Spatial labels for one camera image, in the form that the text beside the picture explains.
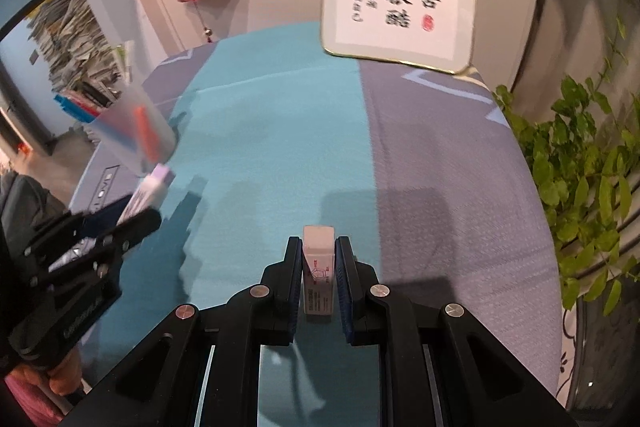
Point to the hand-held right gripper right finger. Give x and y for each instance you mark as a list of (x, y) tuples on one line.
[(344, 292)]

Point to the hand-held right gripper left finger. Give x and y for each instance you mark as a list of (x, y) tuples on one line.
[(297, 287)]

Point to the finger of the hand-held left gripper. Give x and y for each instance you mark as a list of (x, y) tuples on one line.
[(135, 227), (107, 214)]

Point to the white eraser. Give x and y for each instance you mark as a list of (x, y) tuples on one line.
[(319, 267)]

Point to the frosted plastic cup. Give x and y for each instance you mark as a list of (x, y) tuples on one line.
[(125, 127)]

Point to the green white pen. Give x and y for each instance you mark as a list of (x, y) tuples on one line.
[(145, 132)]

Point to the person's left hand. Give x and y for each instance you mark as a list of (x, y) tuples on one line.
[(67, 377)]

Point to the tall stack of papers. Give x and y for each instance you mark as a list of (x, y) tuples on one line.
[(70, 47)]

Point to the floral patterned plant pot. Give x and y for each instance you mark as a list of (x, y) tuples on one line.
[(570, 357)]

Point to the green potted plant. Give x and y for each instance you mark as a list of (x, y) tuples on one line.
[(575, 167)]

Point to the dark wall switch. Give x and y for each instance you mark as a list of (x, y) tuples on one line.
[(34, 57)]

